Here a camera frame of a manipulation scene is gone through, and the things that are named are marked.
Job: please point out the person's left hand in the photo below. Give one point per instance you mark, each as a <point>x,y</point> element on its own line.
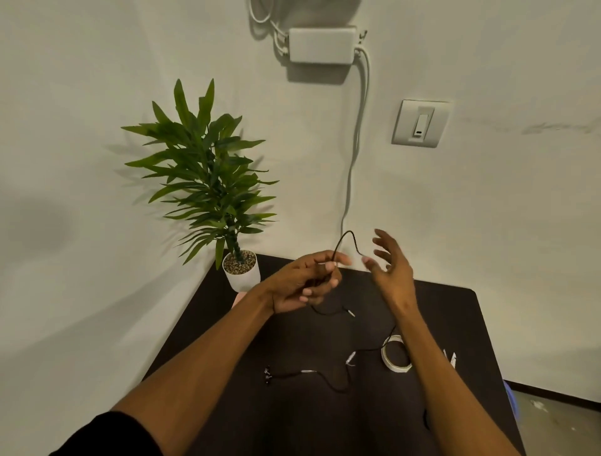
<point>289,286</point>

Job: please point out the person's right hand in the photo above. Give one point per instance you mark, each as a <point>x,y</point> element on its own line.
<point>399,277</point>

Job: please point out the person's left little finger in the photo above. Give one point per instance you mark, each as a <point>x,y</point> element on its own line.
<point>300,300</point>

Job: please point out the person's right thumb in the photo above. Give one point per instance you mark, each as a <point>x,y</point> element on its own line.
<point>373,267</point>

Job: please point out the person's left thumb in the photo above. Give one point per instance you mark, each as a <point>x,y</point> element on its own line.
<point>328,257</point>

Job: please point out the person's left middle finger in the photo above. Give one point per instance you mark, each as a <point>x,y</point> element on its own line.
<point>328,283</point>

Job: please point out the person's right middle finger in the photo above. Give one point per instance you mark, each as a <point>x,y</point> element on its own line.
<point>382,244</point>

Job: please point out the person's right forearm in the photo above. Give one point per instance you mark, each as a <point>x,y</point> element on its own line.
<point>436,376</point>

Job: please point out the person's left forearm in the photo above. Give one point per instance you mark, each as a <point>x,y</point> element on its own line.
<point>202,361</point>

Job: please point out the white plant pot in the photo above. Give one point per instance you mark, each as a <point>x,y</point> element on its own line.
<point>244,279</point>

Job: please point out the pink object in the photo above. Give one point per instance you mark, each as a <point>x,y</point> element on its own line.
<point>238,299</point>

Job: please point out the white tape roll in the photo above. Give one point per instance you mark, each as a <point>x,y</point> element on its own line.
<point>388,362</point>

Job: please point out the white scissors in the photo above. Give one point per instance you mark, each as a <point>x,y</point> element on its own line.
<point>452,361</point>

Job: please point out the green artificial plant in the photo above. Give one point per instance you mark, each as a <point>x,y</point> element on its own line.
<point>211,174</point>

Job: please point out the blue plastic object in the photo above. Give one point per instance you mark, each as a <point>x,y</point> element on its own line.
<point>512,399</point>

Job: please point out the black sleeve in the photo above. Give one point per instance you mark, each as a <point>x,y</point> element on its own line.
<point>110,437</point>

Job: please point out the white light switch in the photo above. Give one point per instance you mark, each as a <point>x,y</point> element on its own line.
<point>420,123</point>

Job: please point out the white wall-mounted box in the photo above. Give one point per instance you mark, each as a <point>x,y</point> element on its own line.
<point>321,45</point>

